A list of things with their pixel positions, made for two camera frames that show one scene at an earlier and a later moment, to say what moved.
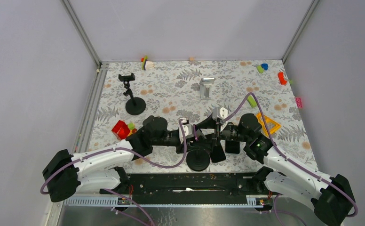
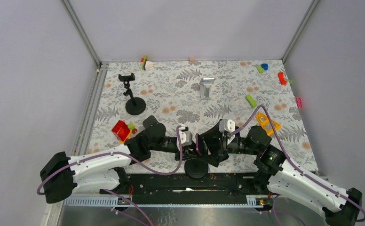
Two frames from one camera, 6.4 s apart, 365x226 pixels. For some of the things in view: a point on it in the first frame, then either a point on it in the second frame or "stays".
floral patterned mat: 196,105 stays
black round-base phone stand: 134,106 stays
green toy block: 251,101 stays
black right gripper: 209,123 -> 214,158
